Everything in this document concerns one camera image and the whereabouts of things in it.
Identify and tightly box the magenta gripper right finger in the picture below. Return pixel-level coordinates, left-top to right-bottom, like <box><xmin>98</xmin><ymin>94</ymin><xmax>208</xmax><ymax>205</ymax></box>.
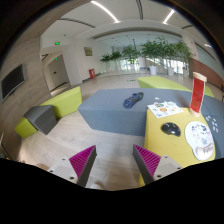
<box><xmin>132</xmin><ymin>143</ymin><xmax>184</xmax><ymax>186</ymax></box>

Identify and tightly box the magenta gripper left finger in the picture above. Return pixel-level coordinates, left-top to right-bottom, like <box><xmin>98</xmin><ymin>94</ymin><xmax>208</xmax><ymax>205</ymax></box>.
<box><xmin>48</xmin><ymin>144</ymin><xmax>98</xmax><ymax>188</ymax></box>

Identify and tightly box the black computer mouse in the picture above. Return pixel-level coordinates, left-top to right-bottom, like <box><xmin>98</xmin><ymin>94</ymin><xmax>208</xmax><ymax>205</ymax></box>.
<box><xmin>161</xmin><ymin>122</ymin><xmax>181</xmax><ymax>137</ymax></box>

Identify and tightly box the yellow table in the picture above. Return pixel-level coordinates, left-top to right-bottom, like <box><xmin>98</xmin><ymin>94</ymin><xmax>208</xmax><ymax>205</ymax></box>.
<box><xmin>137</xmin><ymin>107</ymin><xmax>217</xmax><ymax>188</ymax></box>

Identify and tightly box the printed menu sheet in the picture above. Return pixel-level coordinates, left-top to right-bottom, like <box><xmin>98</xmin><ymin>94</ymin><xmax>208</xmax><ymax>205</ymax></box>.
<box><xmin>148</xmin><ymin>101</ymin><xmax>183</xmax><ymax>118</ymax></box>

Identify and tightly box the large grey bench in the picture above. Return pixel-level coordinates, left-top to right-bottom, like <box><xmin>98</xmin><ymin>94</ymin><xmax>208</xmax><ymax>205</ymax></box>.
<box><xmin>78</xmin><ymin>88</ymin><xmax>224</xmax><ymax>159</ymax></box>

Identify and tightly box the dark grey cube seat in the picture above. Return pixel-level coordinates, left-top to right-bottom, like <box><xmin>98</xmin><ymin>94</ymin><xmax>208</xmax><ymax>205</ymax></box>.
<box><xmin>24</xmin><ymin>105</ymin><xmax>57</xmax><ymax>135</ymax></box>

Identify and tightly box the lime green bench left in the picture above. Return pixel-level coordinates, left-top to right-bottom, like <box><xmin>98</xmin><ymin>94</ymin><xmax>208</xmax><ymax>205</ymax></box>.
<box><xmin>15</xmin><ymin>87</ymin><xmax>82</xmax><ymax>138</ymax></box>

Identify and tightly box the lime green bench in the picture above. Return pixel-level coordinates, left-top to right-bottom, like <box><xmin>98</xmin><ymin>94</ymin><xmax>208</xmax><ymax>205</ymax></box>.
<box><xmin>15</xmin><ymin>87</ymin><xmax>82</xmax><ymax>138</ymax></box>
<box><xmin>138</xmin><ymin>76</ymin><xmax>213</xmax><ymax>97</ymax></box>

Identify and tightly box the blue folded umbrella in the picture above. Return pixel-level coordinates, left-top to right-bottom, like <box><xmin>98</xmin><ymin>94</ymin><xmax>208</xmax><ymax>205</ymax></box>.
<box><xmin>123</xmin><ymin>92</ymin><xmax>144</xmax><ymax>109</ymax></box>

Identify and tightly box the lime green bench far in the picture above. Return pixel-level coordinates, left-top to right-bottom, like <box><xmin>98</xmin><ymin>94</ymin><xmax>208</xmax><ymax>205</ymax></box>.
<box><xmin>138</xmin><ymin>76</ymin><xmax>213</xmax><ymax>97</ymax></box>

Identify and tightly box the red standing sign holder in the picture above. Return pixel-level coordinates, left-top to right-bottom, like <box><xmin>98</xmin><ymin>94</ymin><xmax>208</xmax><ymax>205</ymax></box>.
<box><xmin>190</xmin><ymin>72</ymin><xmax>207</xmax><ymax>117</ymax></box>

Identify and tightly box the potted plant far left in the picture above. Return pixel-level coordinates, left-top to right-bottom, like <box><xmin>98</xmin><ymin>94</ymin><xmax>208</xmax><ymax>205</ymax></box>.
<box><xmin>100</xmin><ymin>51</ymin><xmax>122</xmax><ymax>72</ymax></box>

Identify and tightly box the potted plant white pot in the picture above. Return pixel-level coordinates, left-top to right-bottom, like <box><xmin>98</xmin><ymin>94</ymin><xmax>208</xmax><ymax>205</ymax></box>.
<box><xmin>164</xmin><ymin>41</ymin><xmax>192</xmax><ymax>76</ymax></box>
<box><xmin>141</xmin><ymin>37</ymin><xmax>166</xmax><ymax>75</ymax></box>

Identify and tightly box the potted plant right white pot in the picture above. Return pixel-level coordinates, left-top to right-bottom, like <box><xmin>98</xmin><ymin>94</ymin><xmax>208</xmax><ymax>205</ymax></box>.
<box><xmin>164</xmin><ymin>41</ymin><xmax>192</xmax><ymax>76</ymax></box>

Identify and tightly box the wall mounted black television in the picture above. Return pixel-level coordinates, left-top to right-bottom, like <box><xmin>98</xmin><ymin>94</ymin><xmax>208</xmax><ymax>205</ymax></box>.
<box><xmin>1</xmin><ymin>64</ymin><xmax>25</xmax><ymax>100</ymax></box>

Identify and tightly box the wall notice board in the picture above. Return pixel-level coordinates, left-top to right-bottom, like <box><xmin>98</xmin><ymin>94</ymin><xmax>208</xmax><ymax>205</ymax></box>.
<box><xmin>84</xmin><ymin>47</ymin><xmax>93</xmax><ymax>56</ymax></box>

